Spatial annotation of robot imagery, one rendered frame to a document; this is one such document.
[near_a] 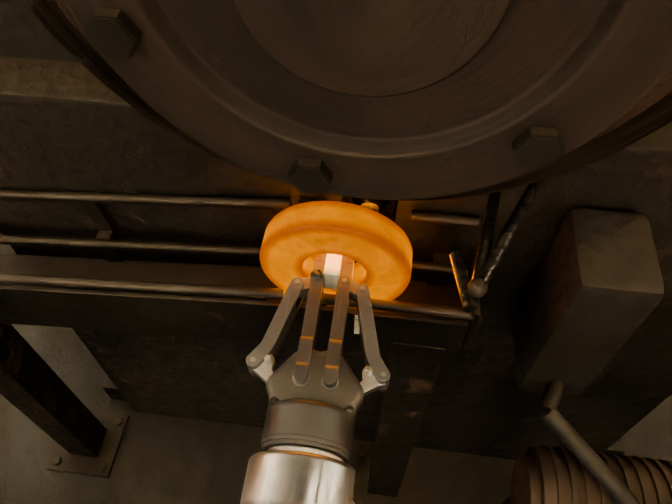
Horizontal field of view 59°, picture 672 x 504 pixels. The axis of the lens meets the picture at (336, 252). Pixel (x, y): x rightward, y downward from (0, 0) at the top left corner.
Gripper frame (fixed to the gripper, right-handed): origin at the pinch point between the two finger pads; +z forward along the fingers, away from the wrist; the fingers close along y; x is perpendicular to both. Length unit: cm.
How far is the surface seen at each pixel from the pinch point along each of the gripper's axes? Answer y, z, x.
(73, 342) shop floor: -65, 18, -77
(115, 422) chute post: -48, 0, -75
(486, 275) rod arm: 11.8, -10.1, 14.4
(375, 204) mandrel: 3.3, 8.0, -2.0
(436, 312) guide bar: 10.8, -2.9, -5.0
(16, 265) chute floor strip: -41.3, 2.2, -14.0
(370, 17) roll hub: 3.0, -10.5, 34.1
